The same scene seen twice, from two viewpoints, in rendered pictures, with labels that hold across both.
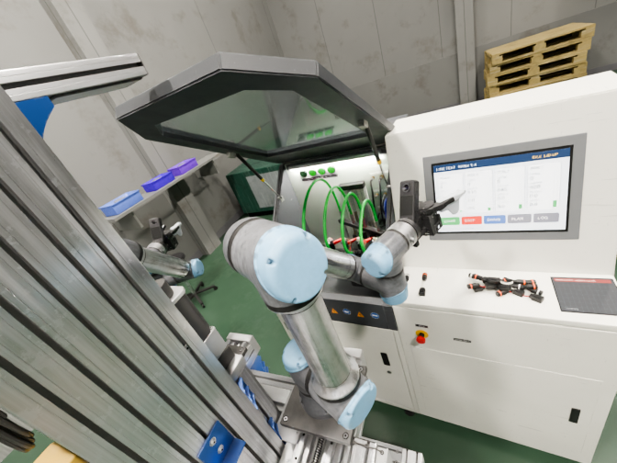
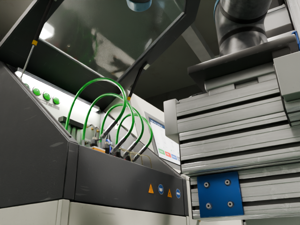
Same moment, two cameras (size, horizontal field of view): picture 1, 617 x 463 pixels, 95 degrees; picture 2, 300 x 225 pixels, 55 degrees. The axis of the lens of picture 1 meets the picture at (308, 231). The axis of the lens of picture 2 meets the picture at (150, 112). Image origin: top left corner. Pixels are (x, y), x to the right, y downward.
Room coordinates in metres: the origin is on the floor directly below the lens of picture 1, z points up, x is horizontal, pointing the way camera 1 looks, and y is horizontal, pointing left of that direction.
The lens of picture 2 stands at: (1.07, 1.13, 0.68)
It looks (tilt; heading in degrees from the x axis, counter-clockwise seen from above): 25 degrees up; 267
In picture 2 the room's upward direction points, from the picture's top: 1 degrees counter-clockwise
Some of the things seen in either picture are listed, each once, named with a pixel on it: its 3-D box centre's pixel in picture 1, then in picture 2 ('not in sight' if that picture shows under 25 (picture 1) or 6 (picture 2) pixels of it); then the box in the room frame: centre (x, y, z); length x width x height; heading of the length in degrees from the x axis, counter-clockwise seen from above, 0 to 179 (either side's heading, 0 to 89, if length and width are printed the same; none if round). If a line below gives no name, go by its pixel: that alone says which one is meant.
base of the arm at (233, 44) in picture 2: not in sight; (245, 58); (0.80, 0.56, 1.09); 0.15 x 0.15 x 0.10
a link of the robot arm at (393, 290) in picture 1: (386, 280); not in sight; (0.58, -0.15, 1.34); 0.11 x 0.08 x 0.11; 32
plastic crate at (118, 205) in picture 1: (122, 203); not in sight; (3.20, 1.78, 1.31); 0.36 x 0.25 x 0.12; 148
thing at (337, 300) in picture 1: (325, 305); (137, 187); (1.06, 0.06, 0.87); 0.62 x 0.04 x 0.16; 53
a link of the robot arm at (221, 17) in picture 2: not in sight; (239, 19); (0.80, 0.56, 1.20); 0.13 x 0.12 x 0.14; 83
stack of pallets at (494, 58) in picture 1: (529, 71); not in sight; (5.12, -4.83, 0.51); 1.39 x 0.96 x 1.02; 58
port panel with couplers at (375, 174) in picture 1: (384, 194); (92, 143); (1.32, -0.44, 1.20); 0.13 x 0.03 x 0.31; 53
